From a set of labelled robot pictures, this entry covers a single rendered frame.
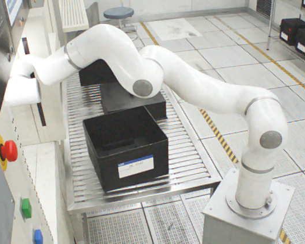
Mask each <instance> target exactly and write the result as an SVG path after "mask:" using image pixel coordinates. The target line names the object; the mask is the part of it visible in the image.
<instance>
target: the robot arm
mask: <svg viewBox="0 0 305 244"><path fill-rule="evenodd" d="M98 59H102V60H104V61H105V62H106V63H107V64H108V65H109V67H110V68H111V70H112V72H113V73H114V75H115V76H116V77H117V79H118V81H119V83H120V84H121V85H122V86H123V88H124V89H126V90H127V91H128V92H130V93H131V94H133V95H134V96H137V97H139V98H144V99H146V98H151V97H153V96H155V95H156V94H157V93H158V92H159V90H160V88H161V86H162V84H163V83H164V84H166V85H167V86H168V87H170V88H171V89H172V90H173V91H174V92H175V93H176V94H177V95H178V96H179V97H180V98H181V99H182V100H183V101H185V102H186V103H188V104H190V105H192V106H195V107H198V108H200V109H203V110H205V111H208V112H213V113H219V114H227V113H235V114H240V115H242V116H244V117H245V118H246V119H247V142H246V143H245V145H244V146H243V149H242V154H241V163H240V168H239V177H238V182H237V183H234V184H233V185H231V187H230V188H229V190H227V195H226V203H227V205H228V207H229V208H230V209H231V210H232V211H233V212H234V213H236V214H237V215H240V216H242V217H244V218H252V219H257V218H262V217H265V216H267V215H269V214H271V213H272V212H273V211H274V209H275V207H276V203H277V199H276V196H275V193H274V191H272V190H271V183H272V178H273V175H274V170H275V165H276V161H277V155H278V153H279V152H281V151H282V150H283V149H284V148H285V147H286V143H287V141H288V122H287V120H286V117H285V115H284V110H283V108H282V105H281V103H280V101H279V98H278V97H277V96H276V95H275V94H274V93H273V92H271V91H270V90H267V89H263V88H259V87H255V86H249V85H234V84H229V83H226V82H223V81H220V80H218V79H215V78H213V77H210V76H208V75H206V74H203V73H202V72H200V71H198V70H196V69H194V68H193V67H191V66H190V65H188V64H187V63H185V62H184V61H183V60H182V59H181V58H179V57H178V56H177V55H176V54H174V53H172V52H171V51H169V50H168V49H166V48H164V47H161V46H158V45H148V46H145V47H143V48H142V49H141V50H140V51H139V52H138V51H137V49H136V47H135V45H134V44H133V42H132V41H131V39H130V38H129V36H128V35H127V34H126V33H124V32H123V31H121V30H120V29H119V28H116V27H114V26H112V25H108V24H98V25H96V26H93V27H91V28H90V29H88V30H87V31H85V32H83V33H82V34H80V35H79V36H78V37H76V38H75V39H73V40H72V41H70V42H69V43H67V44H66V45H64V46H63V47H61V48H60V49H58V50H57V51H56V52H55V53H53V54H52V55H51V56H49V57H47V58H42V57H40V56H38V55H33V54H28V55H24V56H22V57H21V58H20V59H18V60H17V61H15V62H14V64H13V67H12V70H11V73H10V78H9V82H8V86H7V89H6V92H5V96H4V98H5V102H8V103H9V106H10V108H11V107H17V106H24V105H30V104H34V103H40V102H41V89H40V84H39V81H38V80H37V79H36V78H32V79H30V74H31V73H32V72H34V71H37V74H38V76H39V78H40V80H41V81H42V82H43V83H44V84H45V85H47V86H49V87H50V86H53V85H56V84H59V83H60V82H62V81H64V80H65V79H67V78H69V77H70V76H72V75H73V74H75V73H76V72H78V71H80V70H81V69H83V68H85V67H86V66H88V65H89V64H91V63H93V62H95V61H97V60H98Z"/></svg>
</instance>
